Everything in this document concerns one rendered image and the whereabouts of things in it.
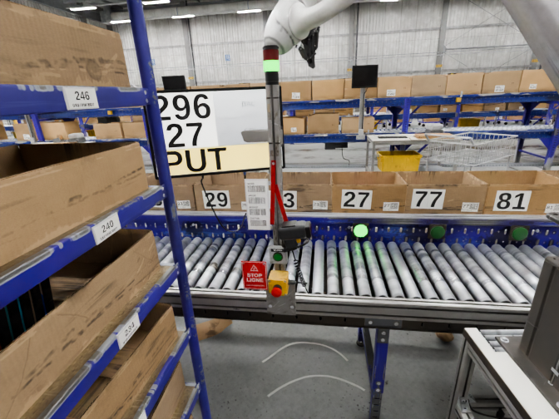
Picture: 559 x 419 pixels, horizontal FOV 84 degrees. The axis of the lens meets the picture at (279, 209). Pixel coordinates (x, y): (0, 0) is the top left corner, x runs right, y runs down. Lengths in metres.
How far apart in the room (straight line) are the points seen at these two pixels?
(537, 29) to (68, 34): 0.77
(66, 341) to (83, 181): 0.25
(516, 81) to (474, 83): 0.66
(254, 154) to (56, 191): 0.77
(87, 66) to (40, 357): 0.44
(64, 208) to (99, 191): 0.08
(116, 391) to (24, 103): 0.52
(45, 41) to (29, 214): 0.24
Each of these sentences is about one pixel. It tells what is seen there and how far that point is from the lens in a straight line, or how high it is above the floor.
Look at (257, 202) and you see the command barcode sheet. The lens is 1.13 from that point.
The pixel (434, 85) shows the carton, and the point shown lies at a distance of 6.45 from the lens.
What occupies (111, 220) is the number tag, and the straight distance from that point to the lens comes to 0.59.
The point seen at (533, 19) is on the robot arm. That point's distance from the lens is 0.78.
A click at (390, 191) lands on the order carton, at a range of 1.76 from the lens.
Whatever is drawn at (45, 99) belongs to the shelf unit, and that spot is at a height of 1.53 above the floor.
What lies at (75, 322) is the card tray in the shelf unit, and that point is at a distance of 0.61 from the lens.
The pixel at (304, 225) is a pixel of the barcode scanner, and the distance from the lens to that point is 1.08.
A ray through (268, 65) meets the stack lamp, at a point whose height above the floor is 1.61.
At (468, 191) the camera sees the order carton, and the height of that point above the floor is 1.01.
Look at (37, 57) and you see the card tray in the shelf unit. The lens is 0.56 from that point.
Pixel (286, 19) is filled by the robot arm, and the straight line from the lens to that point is 1.11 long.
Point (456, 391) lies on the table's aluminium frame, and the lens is 1.45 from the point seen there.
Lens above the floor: 1.52
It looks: 20 degrees down
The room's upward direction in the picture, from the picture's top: 2 degrees counter-clockwise
